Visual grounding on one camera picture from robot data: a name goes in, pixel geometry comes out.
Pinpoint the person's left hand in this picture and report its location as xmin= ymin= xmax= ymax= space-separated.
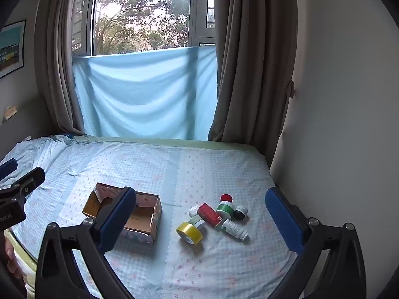
xmin=0 ymin=233 xmax=24 ymax=287

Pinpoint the yellow tape roll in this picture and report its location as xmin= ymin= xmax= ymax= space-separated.
xmin=176 ymin=222 xmax=204 ymax=246

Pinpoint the white pill bottle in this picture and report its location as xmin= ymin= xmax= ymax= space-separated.
xmin=221 ymin=219 xmax=249 ymax=241

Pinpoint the light blue checked bed sheet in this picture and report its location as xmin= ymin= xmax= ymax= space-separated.
xmin=0 ymin=135 xmax=300 ymax=299

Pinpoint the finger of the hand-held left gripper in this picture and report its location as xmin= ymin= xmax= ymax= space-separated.
xmin=0 ymin=158 xmax=18 ymax=183
xmin=0 ymin=167 xmax=46 ymax=200

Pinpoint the green label white jar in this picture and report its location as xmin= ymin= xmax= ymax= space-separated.
xmin=216 ymin=201 xmax=235 ymax=220

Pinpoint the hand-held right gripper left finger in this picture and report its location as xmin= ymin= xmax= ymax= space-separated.
xmin=34 ymin=186 xmax=138 ymax=299

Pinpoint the wall poster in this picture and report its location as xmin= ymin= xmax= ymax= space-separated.
xmin=0 ymin=19 xmax=27 ymax=80

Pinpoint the cardboard box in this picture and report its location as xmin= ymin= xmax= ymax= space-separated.
xmin=82 ymin=182 xmax=163 ymax=244

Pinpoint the light blue hanging cloth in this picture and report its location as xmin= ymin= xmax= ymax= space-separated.
xmin=72 ymin=45 xmax=219 ymax=141

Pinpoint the grey-brown curtain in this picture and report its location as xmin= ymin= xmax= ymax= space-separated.
xmin=34 ymin=0 xmax=102 ymax=133
xmin=208 ymin=0 xmax=297 ymax=170

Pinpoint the red carton box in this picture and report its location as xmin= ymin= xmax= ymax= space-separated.
xmin=196 ymin=202 xmax=223 ymax=226

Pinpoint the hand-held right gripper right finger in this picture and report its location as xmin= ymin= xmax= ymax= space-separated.
xmin=264 ymin=187 xmax=367 ymax=299

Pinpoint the window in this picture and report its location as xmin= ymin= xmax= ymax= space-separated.
xmin=71 ymin=0 xmax=232 ymax=57

